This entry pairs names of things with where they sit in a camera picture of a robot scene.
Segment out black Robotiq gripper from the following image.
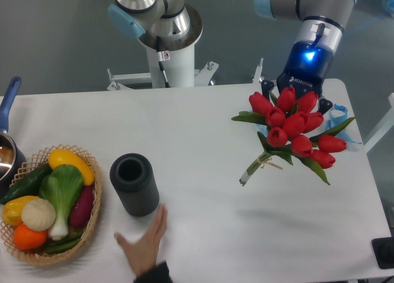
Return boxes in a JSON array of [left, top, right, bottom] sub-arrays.
[[260, 42, 333, 114]]

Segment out red tulip bouquet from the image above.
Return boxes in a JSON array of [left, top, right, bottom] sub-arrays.
[[232, 86, 354, 185]]

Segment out dark grey ribbed vase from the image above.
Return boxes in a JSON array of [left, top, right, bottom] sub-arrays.
[[110, 153, 159, 217]]

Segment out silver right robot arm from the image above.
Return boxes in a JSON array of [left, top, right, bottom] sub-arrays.
[[254, 0, 356, 98]]

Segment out dark sleeve forearm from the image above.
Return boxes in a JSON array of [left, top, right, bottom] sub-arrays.
[[134, 261, 173, 283]]

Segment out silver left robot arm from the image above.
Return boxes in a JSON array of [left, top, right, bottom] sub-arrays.
[[108, 0, 342, 97]]

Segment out bare human hand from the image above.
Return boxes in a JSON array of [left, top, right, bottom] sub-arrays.
[[114, 204, 168, 277]]

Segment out light blue ribbon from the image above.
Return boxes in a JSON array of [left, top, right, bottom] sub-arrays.
[[326, 104, 361, 144]]

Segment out black device at edge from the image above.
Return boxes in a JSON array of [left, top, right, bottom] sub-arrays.
[[371, 237, 394, 269]]

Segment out purple sweet potato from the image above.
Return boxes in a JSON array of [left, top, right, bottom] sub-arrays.
[[69, 186, 94, 228]]

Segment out green bok choy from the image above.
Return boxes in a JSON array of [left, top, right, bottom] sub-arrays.
[[39, 164, 84, 241]]

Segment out woven wicker basket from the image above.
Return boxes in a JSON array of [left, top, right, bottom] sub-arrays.
[[1, 144, 103, 266]]

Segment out green cucumber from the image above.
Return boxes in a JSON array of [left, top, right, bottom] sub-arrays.
[[1, 163, 52, 205]]

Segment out green bean pods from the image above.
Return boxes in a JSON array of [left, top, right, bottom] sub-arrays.
[[44, 233, 82, 255]]

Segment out beige garlic bulb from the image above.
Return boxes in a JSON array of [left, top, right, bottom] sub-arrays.
[[21, 198, 56, 231]]

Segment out yellow bell pepper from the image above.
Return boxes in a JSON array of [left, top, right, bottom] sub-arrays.
[[2, 196, 39, 226]]

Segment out orange fruit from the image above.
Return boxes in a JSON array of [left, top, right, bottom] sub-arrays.
[[13, 223, 47, 250]]

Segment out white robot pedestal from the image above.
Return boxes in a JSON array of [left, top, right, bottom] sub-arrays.
[[107, 37, 219, 91]]

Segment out blue handled saucepan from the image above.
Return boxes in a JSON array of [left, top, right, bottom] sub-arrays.
[[1, 76, 26, 197]]

